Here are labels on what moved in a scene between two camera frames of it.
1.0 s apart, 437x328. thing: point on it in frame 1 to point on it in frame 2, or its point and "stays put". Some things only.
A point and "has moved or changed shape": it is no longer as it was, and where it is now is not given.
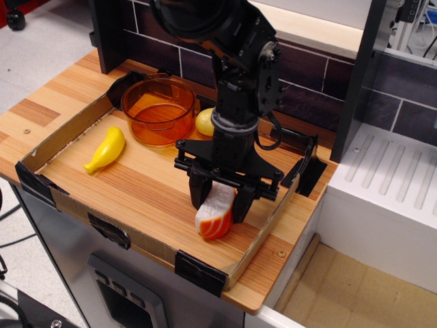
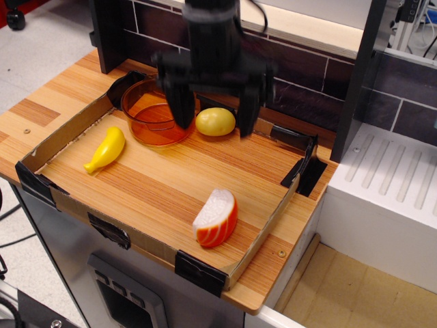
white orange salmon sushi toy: (214, 216) has moved or changed shape
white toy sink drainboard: (380, 206) stays put
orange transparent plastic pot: (160, 111) stays put
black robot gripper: (232, 159) to (215, 60)
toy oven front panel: (126, 302) stays put
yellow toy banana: (108, 150) stays put
